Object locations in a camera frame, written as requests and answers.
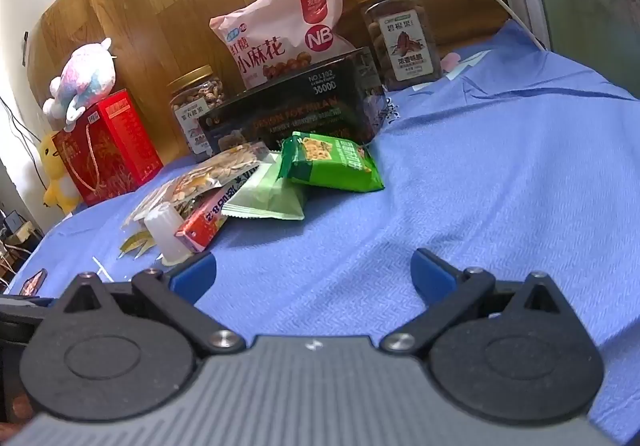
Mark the cashew jar with gold lid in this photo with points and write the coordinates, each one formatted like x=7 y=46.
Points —
x=192 y=100

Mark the dark green cracker packet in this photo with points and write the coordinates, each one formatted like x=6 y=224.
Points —
x=335 y=165

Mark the red gift box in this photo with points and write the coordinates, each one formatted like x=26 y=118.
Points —
x=110 y=150

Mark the dark tin box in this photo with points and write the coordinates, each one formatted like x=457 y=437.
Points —
x=300 y=110

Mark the small white plastic bottle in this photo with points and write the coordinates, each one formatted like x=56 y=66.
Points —
x=162 y=231

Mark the blue printed blanket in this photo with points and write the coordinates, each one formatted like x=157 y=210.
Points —
x=400 y=206

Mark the light green snack packet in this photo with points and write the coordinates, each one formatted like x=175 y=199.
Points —
x=265 y=196

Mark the pink plush toy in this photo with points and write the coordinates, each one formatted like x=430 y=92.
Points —
x=85 y=80

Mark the yellow plush duck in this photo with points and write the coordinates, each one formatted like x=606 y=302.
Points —
x=55 y=175

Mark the smartphone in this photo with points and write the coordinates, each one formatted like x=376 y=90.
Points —
x=34 y=282

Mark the pink snack bag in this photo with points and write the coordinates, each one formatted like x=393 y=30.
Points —
x=280 y=25

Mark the black tape strip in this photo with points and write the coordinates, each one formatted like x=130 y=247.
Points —
x=25 y=45

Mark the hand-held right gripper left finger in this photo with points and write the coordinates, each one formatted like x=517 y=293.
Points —
x=192 y=271

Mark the gold striped snack packet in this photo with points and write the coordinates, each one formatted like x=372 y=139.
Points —
x=132 y=243

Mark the clear bag of seeds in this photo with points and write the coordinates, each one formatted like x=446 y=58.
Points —
x=215 y=170

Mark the small red snack box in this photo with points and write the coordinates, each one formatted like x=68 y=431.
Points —
x=205 y=223

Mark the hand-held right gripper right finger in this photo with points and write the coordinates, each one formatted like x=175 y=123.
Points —
x=432 y=271

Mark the pecan jar with gold lid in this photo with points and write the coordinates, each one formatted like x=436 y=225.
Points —
x=400 y=35

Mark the frosted glass sliding door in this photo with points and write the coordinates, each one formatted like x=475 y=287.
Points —
x=590 y=0

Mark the wooden board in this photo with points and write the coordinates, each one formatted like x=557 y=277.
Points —
x=150 y=0

